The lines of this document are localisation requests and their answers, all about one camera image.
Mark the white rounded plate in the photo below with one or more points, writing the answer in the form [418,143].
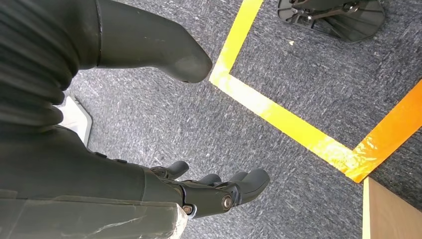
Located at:
[75,122]

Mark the black ribbed foot plate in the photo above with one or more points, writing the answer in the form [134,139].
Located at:
[356,23]

